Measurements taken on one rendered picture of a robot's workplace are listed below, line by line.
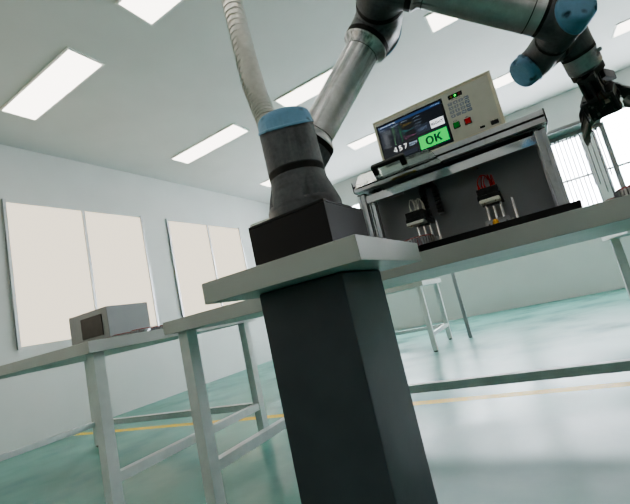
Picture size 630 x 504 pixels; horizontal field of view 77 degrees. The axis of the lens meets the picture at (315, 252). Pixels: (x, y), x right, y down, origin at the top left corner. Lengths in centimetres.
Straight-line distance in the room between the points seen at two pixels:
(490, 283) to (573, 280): 125
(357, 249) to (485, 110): 105
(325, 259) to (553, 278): 721
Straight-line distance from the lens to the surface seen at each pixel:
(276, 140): 81
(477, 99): 157
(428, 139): 156
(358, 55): 106
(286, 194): 76
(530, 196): 159
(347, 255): 58
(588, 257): 775
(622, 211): 108
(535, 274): 773
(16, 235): 551
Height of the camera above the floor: 65
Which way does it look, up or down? 9 degrees up
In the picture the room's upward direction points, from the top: 13 degrees counter-clockwise
